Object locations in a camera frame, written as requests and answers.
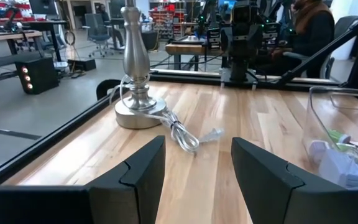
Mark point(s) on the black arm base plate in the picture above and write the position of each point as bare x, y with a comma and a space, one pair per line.
239, 81

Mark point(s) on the silver table lamp white shade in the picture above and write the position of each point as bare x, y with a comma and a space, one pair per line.
135, 62

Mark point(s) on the black desk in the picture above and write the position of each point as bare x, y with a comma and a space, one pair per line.
47, 26

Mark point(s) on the dark computer monitor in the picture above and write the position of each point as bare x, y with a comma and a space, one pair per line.
43, 7

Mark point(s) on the red parts shelf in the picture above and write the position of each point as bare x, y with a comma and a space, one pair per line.
166, 18

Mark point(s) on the clear plastic bin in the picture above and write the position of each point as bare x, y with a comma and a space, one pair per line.
322, 124

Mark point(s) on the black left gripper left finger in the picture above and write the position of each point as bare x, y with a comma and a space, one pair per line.
113, 199

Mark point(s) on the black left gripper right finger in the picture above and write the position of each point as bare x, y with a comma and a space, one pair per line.
291, 196

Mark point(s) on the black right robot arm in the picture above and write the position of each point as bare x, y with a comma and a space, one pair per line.
242, 12

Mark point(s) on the wooden work table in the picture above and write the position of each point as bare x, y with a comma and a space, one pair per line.
185, 49

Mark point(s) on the black aluminium table frame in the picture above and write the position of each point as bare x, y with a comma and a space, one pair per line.
57, 133

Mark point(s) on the flat black floor box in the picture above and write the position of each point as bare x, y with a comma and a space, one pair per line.
82, 64

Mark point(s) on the person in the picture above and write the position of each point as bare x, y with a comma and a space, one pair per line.
312, 34
104, 14

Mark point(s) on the black clamp knob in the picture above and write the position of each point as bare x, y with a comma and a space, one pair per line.
106, 88

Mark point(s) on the black waste bin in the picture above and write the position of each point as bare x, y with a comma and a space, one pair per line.
149, 40

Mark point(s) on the wooden desk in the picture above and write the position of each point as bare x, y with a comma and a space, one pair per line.
8, 37

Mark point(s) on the lavender wall charger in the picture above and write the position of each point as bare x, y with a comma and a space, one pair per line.
340, 169

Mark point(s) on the black box with lights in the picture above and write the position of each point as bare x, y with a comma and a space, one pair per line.
37, 76

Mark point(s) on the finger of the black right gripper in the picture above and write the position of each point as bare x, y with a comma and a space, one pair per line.
225, 39
258, 35

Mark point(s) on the grey office chair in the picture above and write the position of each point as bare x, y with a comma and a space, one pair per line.
96, 31
334, 46

